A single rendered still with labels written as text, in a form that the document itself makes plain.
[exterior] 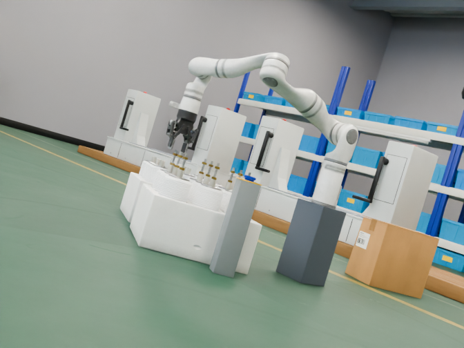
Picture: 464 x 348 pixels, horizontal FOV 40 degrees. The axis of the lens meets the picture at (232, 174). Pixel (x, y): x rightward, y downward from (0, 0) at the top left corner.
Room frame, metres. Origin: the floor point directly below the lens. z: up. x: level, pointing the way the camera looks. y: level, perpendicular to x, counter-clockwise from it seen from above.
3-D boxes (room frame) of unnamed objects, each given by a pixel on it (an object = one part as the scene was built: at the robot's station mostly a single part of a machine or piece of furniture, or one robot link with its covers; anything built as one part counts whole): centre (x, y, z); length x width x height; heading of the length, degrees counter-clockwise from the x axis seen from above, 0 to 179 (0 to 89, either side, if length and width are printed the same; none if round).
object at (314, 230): (2.49, -0.37, 0.15); 0.14 x 0.14 x 0.30; 41
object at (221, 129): (6.24, 0.61, 0.45); 1.61 x 0.57 x 0.74; 41
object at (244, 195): (2.08, -0.06, 0.16); 0.07 x 0.07 x 0.31; 14
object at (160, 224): (2.35, 0.08, 0.09); 0.39 x 0.39 x 0.18; 14
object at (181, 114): (2.43, 0.23, 0.45); 0.08 x 0.08 x 0.09
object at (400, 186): (4.70, -0.73, 0.45); 1.45 x 0.57 x 0.74; 41
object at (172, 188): (2.20, 0.17, 0.16); 0.10 x 0.10 x 0.18
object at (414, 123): (7.33, -1.89, 1.37); 0.50 x 0.38 x 0.11; 132
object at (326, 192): (2.49, -0.37, 0.39); 0.09 x 0.09 x 0.17; 41
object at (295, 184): (8.39, -1.00, 0.36); 0.50 x 0.38 x 0.21; 131
